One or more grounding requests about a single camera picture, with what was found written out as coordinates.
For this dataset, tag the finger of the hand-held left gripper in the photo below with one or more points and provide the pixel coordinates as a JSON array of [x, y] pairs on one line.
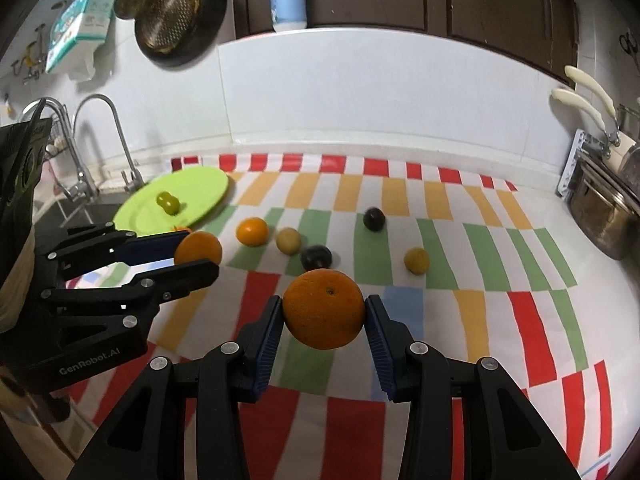
[[185, 277], [150, 250]]

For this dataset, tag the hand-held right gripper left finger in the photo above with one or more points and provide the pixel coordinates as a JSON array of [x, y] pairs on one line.
[[270, 340]]

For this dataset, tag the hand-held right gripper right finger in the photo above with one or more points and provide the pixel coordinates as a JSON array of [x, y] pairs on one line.
[[380, 355]]

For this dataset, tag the medium orange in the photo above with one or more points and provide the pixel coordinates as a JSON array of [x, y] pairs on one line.
[[199, 247]]

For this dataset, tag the large orange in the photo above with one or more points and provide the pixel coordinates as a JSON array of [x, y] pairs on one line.
[[324, 310]]

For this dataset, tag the green plate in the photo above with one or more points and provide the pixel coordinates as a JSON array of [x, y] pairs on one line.
[[200, 190]]

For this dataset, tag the small orange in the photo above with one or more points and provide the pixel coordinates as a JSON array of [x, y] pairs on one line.
[[252, 231]]

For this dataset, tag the dark purple plum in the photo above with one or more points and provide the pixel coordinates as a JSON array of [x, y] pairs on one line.
[[373, 219], [315, 256]]

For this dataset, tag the yellow round fruit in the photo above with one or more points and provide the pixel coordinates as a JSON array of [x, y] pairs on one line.
[[288, 240], [416, 261]]

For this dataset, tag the small green fruit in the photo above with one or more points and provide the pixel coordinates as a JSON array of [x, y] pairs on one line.
[[171, 206], [163, 195]]

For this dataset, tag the stainless steel sink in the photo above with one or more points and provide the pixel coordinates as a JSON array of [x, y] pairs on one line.
[[95, 210]]

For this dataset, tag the thin gooseneck faucet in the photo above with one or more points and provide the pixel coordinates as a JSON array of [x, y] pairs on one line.
[[131, 180]]

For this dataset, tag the large steel faucet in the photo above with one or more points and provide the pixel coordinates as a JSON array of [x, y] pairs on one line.
[[80, 190]]

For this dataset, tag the striped colourful tablecloth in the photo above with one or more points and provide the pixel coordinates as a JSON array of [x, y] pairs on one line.
[[450, 260]]

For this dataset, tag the perforated metal strainer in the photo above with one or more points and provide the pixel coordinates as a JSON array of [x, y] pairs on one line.
[[172, 15]]

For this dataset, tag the black frying pan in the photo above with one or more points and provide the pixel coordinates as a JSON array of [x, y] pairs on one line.
[[210, 15]]

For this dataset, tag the tissue paper pack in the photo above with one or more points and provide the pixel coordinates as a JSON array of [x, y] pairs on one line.
[[80, 15]]

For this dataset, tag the brass round lid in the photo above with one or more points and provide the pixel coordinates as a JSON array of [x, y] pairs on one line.
[[132, 0]]

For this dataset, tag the stainless steel pot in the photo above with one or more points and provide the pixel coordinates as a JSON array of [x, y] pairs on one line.
[[600, 215]]

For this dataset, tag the white knife rack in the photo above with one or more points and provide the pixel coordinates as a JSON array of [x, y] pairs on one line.
[[572, 165]]

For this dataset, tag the wall hook rail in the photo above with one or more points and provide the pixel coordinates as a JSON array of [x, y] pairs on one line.
[[30, 55]]

